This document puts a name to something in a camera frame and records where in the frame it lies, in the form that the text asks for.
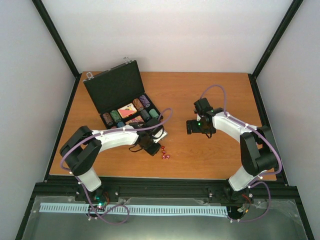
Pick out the dark grey poker chip stack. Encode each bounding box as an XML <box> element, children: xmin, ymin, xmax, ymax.
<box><xmin>140</xmin><ymin>109</ymin><xmax>151</xmax><ymax>122</ymax></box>

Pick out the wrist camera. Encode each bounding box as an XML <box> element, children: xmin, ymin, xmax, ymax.
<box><xmin>146</xmin><ymin>118</ymin><xmax>168</xmax><ymax>143</ymax></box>
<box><xmin>193</xmin><ymin>98</ymin><xmax>213</xmax><ymax>117</ymax></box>

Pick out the orange red poker chip stack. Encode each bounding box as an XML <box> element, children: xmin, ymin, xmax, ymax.
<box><xmin>132</xmin><ymin>98</ymin><xmax>145</xmax><ymax>112</ymax></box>

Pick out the purple poker chip stack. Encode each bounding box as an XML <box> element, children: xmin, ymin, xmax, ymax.
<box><xmin>139</xmin><ymin>95</ymin><xmax>151</xmax><ymax>108</ymax></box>

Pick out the green yellow poker chip stack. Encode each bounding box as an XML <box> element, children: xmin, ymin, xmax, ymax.
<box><xmin>110</xmin><ymin>110</ymin><xmax>122</xmax><ymax>123</ymax></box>

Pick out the black aluminium frame rail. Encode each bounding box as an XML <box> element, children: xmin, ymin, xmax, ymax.
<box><xmin>30</xmin><ymin>176</ymin><xmax>302</xmax><ymax>206</ymax></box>

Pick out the red texas holdem card box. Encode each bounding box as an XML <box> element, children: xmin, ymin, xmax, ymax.
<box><xmin>125</xmin><ymin>116</ymin><xmax>145</xmax><ymax>125</ymax></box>

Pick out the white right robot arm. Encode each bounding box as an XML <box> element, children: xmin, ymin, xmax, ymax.
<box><xmin>186</xmin><ymin>108</ymin><xmax>282</xmax><ymax>201</ymax></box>

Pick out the brown green poker chip stack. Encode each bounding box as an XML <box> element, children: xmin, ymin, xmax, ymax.
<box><xmin>102</xmin><ymin>112</ymin><xmax>114</xmax><ymax>126</ymax></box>

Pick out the white slotted cable duct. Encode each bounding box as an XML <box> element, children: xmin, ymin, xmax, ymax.
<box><xmin>38</xmin><ymin>202</ymin><xmax>228</xmax><ymax>217</ymax></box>

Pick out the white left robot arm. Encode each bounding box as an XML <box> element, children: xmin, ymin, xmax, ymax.
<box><xmin>59</xmin><ymin>123</ymin><xmax>167</xmax><ymax>202</ymax></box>

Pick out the blue poker chip stack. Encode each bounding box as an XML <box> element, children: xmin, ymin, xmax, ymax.
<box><xmin>117</xmin><ymin>121</ymin><xmax>125</xmax><ymax>128</ymax></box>

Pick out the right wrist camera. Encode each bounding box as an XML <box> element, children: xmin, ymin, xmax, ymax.
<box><xmin>193</xmin><ymin>98</ymin><xmax>213</xmax><ymax>117</ymax></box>

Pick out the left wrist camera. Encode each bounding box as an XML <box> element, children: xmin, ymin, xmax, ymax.
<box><xmin>146</xmin><ymin>118</ymin><xmax>168</xmax><ymax>143</ymax></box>

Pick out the black poker set case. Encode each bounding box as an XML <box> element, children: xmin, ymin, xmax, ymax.
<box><xmin>83</xmin><ymin>57</ymin><xmax>160</xmax><ymax>129</ymax></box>

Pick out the ace of spades card box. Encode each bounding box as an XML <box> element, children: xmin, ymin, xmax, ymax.
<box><xmin>117</xmin><ymin>103</ymin><xmax>137</xmax><ymax>119</ymax></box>

